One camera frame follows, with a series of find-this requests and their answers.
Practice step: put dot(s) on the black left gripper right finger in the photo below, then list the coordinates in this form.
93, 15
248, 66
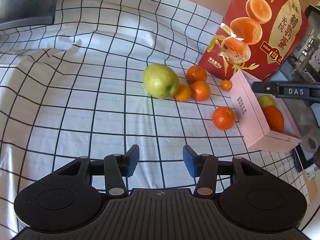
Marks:
204, 167

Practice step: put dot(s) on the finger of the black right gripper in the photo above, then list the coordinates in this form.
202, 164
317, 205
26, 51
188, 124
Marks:
287, 89

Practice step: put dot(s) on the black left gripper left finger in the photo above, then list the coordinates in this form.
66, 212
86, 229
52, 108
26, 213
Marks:
117, 167

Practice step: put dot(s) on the yellowish orange mandarin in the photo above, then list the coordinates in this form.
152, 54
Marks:
183, 93

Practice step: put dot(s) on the large green pear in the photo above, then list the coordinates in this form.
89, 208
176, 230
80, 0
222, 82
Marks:
160, 81

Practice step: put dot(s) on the green pear in box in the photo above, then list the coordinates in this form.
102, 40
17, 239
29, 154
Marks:
266, 100

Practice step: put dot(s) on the large orange in box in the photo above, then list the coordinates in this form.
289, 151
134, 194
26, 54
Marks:
274, 118

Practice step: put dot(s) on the open computer case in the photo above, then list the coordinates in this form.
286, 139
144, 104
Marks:
305, 57

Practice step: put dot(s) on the pink cardboard box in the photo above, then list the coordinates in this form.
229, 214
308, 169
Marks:
254, 127

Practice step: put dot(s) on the tiny orange kumquat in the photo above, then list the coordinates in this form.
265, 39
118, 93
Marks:
226, 85

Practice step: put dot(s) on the red egg snack bag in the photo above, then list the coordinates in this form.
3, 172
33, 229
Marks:
255, 36

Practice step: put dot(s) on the white black-grid tablecloth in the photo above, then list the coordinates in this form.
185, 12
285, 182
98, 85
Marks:
75, 88

